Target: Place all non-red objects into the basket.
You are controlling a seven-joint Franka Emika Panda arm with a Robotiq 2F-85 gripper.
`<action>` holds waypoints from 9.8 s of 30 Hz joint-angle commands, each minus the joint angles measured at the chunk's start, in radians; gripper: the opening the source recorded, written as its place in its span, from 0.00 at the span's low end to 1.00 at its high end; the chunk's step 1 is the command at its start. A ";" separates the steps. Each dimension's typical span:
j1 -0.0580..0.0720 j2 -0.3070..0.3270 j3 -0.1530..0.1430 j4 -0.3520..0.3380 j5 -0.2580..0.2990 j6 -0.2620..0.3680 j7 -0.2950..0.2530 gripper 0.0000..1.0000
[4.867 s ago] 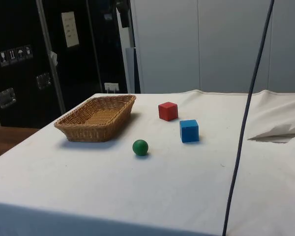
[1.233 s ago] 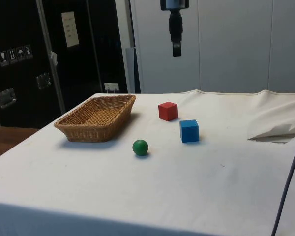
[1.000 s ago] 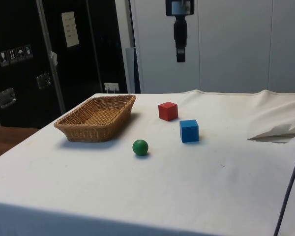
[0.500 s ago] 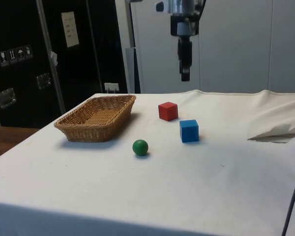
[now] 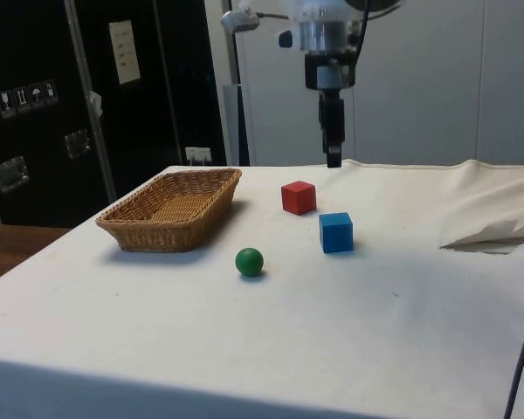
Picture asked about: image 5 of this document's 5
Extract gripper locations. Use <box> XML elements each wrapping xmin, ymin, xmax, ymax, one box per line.
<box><xmin>304</xmin><ymin>51</ymin><xmax>356</xmax><ymax>169</ymax></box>

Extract blue cube block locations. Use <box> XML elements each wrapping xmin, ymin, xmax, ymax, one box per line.
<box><xmin>318</xmin><ymin>211</ymin><xmax>355</xmax><ymax>255</ymax></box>

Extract wicker basket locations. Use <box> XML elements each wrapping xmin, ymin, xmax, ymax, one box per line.
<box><xmin>95</xmin><ymin>167</ymin><xmax>243</xmax><ymax>254</ymax></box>

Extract red cube block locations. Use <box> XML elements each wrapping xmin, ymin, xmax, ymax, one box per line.
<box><xmin>280</xmin><ymin>180</ymin><xmax>317</xmax><ymax>216</ymax></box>

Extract pale lockers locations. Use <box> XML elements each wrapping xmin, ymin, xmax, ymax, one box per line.
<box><xmin>203</xmin><ymin>0</ymin><xmax>524</xmax><ymax>168</ymax></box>

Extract green ball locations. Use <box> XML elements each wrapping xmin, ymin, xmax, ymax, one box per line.
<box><xmin>234</xmin><ymin>247</ymin><xmax>265</xmax><ymax>278</ymax></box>

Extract black cabinet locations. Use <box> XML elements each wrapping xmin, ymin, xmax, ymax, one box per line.
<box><xmin>0</xmin><ymin>0</ymin><xmax>228</xmax><ymax>229</ymax></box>

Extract black cable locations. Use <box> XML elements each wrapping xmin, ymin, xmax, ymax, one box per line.
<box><xmin>354</xmin><ymin>0</ymin><xmax>373</xmax><ymax>71</ymax></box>
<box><xmin>503</xmin><ymin>273</ymin><xmax>524</xmax><ymax>419</ymax></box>

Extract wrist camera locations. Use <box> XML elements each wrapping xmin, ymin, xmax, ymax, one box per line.
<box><xmin>220</xmin><ymin>7</ymin><xmax>261</xmax><ymax>32</ymax></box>

